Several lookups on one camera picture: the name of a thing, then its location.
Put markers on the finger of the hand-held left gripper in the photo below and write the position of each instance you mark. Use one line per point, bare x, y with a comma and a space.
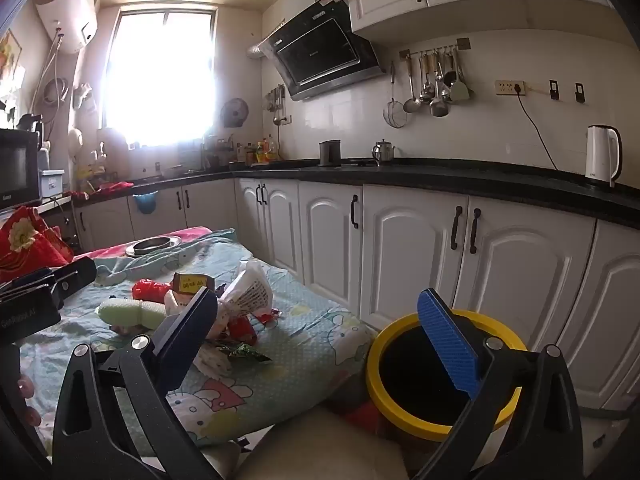
75, 272
30, 278

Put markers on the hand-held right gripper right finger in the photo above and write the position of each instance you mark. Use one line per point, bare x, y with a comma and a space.
447, 345

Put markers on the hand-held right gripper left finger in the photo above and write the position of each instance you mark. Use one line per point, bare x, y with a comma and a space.
190, 335

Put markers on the white tissue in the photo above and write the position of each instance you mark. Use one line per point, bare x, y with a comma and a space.
215, 360

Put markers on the red foil snack wrapper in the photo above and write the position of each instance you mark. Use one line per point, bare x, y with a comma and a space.
242, 330

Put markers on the yellow faced carton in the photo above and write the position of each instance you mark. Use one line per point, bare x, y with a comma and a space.
192, 281

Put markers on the green snack wrapper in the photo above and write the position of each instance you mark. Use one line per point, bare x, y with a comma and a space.
247, 352

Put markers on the red plastic wrapper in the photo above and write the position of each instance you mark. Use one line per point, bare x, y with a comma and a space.
147, 289

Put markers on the pale green foam sleeve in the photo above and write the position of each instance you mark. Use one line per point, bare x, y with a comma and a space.
130, 312

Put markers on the white printed paper bag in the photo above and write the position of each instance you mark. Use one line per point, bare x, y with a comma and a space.
252, 290

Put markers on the small red candy wrapper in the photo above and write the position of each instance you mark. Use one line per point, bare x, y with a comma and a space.
267, 316

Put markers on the black bin with yellow rim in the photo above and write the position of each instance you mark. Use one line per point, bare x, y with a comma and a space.
400, 412

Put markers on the person's left hand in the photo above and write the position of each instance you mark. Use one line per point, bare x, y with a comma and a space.
26, 386

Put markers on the red floral bag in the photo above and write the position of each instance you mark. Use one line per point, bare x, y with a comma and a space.
30, 250

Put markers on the pale blue storage box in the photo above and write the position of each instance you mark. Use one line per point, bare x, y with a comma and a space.
51, 184

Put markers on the red cloth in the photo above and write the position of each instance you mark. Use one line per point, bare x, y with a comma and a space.
116, 188

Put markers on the blue hanging pouch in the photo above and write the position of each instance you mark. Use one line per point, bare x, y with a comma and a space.
146, 204

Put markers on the pink table cloth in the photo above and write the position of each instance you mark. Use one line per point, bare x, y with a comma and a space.
195, 231

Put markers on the black microwave oven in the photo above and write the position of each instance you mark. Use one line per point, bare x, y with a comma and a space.
17, 170

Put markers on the cartoon printed green blanket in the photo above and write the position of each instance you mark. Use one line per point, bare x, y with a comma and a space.
300, 350

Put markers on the red plastic object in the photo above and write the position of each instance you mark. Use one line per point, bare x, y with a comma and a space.
361, 416

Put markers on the cream cushion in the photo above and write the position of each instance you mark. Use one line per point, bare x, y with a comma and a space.
300, 445

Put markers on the small black appliance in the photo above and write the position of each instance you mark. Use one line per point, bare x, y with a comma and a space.
29, 122

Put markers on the black countertop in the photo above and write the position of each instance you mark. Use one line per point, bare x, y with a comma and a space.
450, 175

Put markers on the white hanging bag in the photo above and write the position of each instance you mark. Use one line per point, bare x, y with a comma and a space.
84, 95

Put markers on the dish rack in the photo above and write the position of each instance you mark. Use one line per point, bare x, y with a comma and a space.
217, 152

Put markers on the cluster of condiment bottles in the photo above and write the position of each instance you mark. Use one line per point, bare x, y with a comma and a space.
260, 152

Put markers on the steel teapot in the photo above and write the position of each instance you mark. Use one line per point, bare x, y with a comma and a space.
382, 154

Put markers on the bright window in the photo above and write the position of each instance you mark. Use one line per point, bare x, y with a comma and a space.
160, 75

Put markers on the black cylindrical pot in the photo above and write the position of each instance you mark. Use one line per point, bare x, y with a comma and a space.
330, 154

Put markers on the row of hanging kitchen utensils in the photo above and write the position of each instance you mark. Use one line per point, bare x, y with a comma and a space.
439, 105

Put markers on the white electric kettle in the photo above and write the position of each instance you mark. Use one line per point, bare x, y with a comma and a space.
600, 157

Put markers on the white water heater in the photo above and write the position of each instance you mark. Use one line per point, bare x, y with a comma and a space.
65, 5

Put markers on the black range hood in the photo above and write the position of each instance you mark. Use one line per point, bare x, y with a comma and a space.
320, 50

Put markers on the small wall fan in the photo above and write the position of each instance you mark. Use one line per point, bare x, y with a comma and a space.
235, 112

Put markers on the floral wall picture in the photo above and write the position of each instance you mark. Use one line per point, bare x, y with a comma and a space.
10, 52

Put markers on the beige wall socket strip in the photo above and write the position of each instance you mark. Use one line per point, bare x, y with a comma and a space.
507, 88

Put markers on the black wall holder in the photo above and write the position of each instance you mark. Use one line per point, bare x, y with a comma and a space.
579, 93
553, 90

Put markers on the silver vent duct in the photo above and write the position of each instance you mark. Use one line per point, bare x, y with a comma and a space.
255, 51

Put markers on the wall utensil rail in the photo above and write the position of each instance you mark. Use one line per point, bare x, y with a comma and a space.
406, 53

